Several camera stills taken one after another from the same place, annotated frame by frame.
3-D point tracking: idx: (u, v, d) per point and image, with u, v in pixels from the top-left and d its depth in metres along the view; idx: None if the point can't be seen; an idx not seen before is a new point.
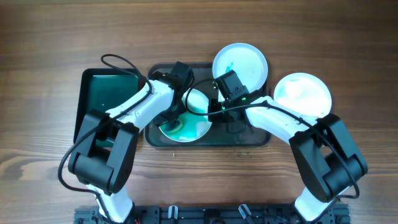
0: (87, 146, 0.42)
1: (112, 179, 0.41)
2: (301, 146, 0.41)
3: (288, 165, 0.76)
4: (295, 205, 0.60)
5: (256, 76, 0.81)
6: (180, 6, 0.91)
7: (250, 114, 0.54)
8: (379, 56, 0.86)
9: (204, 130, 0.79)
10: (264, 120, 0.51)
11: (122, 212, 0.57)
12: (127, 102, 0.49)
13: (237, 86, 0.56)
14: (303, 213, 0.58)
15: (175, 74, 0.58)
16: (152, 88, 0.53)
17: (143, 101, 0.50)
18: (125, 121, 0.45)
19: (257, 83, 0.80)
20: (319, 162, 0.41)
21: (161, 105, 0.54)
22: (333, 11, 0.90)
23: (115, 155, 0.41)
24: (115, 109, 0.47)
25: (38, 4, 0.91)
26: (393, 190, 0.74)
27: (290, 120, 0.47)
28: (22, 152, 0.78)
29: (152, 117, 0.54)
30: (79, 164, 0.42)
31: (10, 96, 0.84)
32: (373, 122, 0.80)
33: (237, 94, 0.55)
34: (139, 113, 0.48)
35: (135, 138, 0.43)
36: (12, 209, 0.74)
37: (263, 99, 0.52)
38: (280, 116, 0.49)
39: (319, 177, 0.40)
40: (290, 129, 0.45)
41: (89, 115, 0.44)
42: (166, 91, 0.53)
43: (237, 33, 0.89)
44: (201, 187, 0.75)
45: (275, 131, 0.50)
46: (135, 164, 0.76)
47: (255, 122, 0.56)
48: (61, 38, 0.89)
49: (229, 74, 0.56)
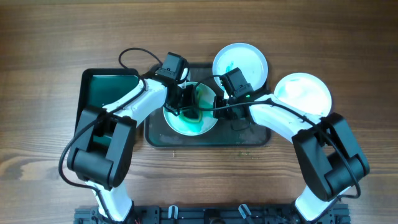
0: (86, 140, 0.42)
1: (112, 173, 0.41)
2: (303, 143, 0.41)
3: (288, 165, 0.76)
4: (295, 204, 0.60)
5: (256, 76, 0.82)
6: (180, 6, 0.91)
7: (254, 111, 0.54)
8: (379, 56, 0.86)
9: (209, 126, 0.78)
10: (268, 117, 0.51)
11: (122, 211, 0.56)
12: (122, 99, 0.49)
13: (242, 83, 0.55)
14: (303, 212, 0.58)
15: (167, 67, 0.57)
16: (146, 85, 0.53)
17: (138, 96, 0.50)
18: (123, 115, 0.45)
19: (257, 83, 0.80)
20: (321, 161, 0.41)
21: (155, 102, 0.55)
22: (333, 11, 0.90)
23: (114, 147, 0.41)
24: (111, 105, 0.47)
25: (38, 4, 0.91)
26: (393, 190, 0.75)
27: (293, 118, 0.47)
28: (22, 152, 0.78)
29: (147, 115, 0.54)
30: (79, 160, 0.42)
31: (10, 96, 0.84)
32: (373, 122, 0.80)
33: (242, 91, 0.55)
34: (135, 108, 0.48)
35: (132, 132, 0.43)
36: (11, 208, 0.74)
37: (268, 96, 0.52)
38: (283, 114, 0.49)
39: (320, 176, 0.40)
40: (293, 127, 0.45)
41: (86, 110, 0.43)
42: (160, 88, 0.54)
43: (237, 33, 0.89)
44: (201, 187, 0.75)
45: (278, 129, 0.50)
46: (135, 163, 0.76)
47: (259, 120, 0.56)
48: (61, 38, 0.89)
49: (234, 71, 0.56)
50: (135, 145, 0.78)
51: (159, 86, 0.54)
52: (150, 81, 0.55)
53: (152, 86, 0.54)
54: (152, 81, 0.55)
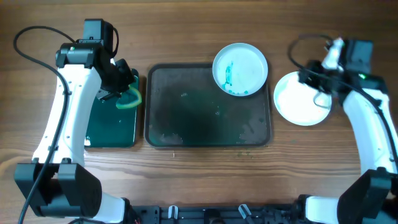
0: (40, 199, 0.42)
1: (84, 210, 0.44)
2: (372, 185, 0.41)
3: (288, 165, 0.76)
4: (306, 200, 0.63)
5: (256, 76, 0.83)
6: (180, 6, 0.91)
7: (357, 99, 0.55)
8: (379, 56, 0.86)
9: (249, 89, 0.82)
10: (363, 116, 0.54)
11: (117, 214, 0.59)
12: (51, 127, 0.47)
13: (360, 58, 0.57)
14: (308, 214, 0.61)
15: (89, 37, 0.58)
16: (68, 87, 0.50)
17: (67, 107, 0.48)
18: (60, 152, 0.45)
19: (257, 83, 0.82)
20: (375, 206, 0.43)
21: (93, 87, 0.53)
22: (333, 11, 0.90)
23: (69, 195, 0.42)
24: (42, 146, 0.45)
25: (38, 4, 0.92)
26: None
27: (385, 145, 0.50)
28: (21, 152, 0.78)
29: (91, 101, 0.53)
30: (45, 213, 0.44)
31: (10, 96, 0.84)
32: None
33: (357, 65, 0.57)
34: (68, 123, 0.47)
35: (79, 172, 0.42)
36: (11, 208, 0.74)
37: (380, 98, 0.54)
38: (382, 135, 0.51)
39: (361, 216, 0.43)
40: (377, 154, 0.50)
41: (16, 177, 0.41)
42: (85, 79, 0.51)
43: (237, 33, 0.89)
44: (201, 187, 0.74)
45: (359, 128, 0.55)
46: (135, 163, 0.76)
47: (348, 108, 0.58)
48: (61, 38, 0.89)
49: (364, 42, 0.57)
50: (135, 145, 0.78)
51: (84, 73, 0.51)
52: (68, 66, 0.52)
53: (81, 61, 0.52)
54: (71, 68, 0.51)
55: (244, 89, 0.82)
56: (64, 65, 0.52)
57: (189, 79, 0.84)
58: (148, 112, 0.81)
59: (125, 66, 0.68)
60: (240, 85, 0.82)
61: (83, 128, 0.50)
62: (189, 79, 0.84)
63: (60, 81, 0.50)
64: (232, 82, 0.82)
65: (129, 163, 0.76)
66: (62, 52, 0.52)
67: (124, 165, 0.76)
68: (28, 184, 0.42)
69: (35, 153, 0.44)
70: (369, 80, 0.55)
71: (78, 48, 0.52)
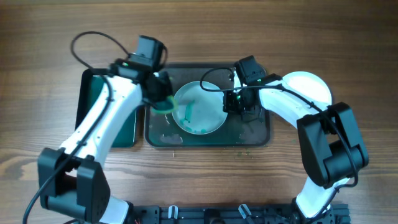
0: (53, 189, 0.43)
1: (88, 214, 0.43)
2: (305, 127, 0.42)
3: (288, 165, 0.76)
4: (295, 201, 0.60)
5: (216, 114, 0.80)
6: (180, 6, 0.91)
7: (263, 94, 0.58)
8: (378, 56, 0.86)
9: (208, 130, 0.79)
10: (275, 101, 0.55)
11: (117, 216, 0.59)
12: (85, 125, 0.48)
13: (254, 70, 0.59)
14: (307, 213, 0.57)
15: (141, 53, 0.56)
16: (112, 94, 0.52)
17: (106, 111, 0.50)
18: (87, 150, 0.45)
19: (219, 117, 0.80)
20: (324, 147, 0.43)
21: (132, 101, 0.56)
22: (332, 11, 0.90)
23: (81, 196, 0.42)
24: (72, 139, 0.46)
25: (38, 4, 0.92)
26: (393, 190, 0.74)
27: (300, 102, 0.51)
28: (22, 152, 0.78)
29: (127, 114, 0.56)
30: (51, 204, 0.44)
31: (10, 96, 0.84)
32: (374, 123, 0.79)
33: (253, 78, 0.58)
34: (104, 126, 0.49)
35: (98, 175, 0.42)
36: (12, 209, 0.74)
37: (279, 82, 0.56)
38: (292, 99, 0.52)
39: (319, 160, 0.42)
40: (300, 112, 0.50)
41: (40, 160, 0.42)
42: (130, 90, 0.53)
43: (238, 33, 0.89)
44: (201, 187, 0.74)
45: (284, 113, 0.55)
46: (135, 164, 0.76)
47: (268, 105, 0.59)
48: (61, 38, 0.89)
49: (247, 59, 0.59)
50: (135, 145, 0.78)
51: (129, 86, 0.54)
52: (117, 78, 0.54)
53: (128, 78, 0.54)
54: (120, 80, 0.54)
55: (203, 127, 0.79)
56: (115, 76, 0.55)
57: (189, 78, 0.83)
58: (148, 111, 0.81)
59: (166, 79, 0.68)
60: (199, 123, 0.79)
61: (112, 135, 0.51)
62: (189, 79, 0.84)
63: (106, 88, 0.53)
64: (191, 119, 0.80)
65: (129, 163, 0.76)
66: (115, 65, 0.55)
67: (124, 165, 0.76)
68: (48, 172, 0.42)
69: (64, 143, 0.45)
70: (268, 81, 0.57)
71: (130, 66, 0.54)
